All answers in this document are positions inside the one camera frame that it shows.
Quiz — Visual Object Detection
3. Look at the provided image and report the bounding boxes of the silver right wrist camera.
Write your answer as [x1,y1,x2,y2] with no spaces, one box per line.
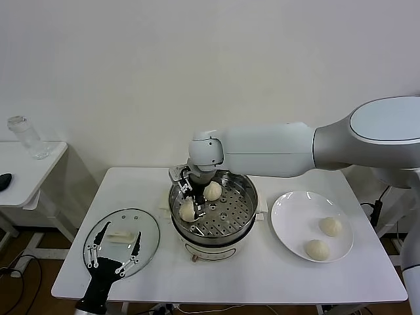
[168,165,193,182]

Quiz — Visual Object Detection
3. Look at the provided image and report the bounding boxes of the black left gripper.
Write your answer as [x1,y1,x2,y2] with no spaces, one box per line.
[77,221,143,312]

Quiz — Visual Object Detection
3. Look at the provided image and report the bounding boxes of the white electric cooker pot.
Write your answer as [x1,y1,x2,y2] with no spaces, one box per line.
[158,192,267,264]

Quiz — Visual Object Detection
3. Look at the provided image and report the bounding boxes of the round white plate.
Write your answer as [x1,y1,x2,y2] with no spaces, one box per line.
[270,191,354,263]

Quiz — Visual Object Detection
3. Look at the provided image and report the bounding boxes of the round glass pot lid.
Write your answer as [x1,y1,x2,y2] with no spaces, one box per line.
[82,207,161,278]

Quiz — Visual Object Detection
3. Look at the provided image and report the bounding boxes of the perforated steel steamer basket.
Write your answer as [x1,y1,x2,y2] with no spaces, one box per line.
[168,170,259,238]

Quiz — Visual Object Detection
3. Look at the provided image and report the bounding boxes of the white side table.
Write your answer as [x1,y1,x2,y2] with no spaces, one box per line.
[0,140,78,260]

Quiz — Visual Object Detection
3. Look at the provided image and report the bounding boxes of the clear plastic water bottle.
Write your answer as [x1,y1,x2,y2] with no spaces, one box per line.
[7,115,50,161]

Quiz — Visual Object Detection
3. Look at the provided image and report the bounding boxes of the black floor cable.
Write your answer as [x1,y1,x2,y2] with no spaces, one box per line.
[0,255,43,315]

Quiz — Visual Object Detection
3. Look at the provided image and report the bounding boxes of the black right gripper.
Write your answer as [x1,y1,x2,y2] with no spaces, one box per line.
[178,175,214,221]

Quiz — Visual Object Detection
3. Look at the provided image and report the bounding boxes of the white steamed baozi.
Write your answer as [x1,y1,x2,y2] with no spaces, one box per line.
[203,180,223,201]
[318,217,343,238]
[304,239,330,263]
[178,199,198,224]

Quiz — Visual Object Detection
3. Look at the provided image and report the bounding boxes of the power strip under table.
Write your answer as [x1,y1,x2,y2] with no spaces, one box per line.
[149,303,180,315]

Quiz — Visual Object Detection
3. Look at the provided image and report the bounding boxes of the black adapter cable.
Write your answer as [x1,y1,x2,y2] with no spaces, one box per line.
[359,186,391,227]

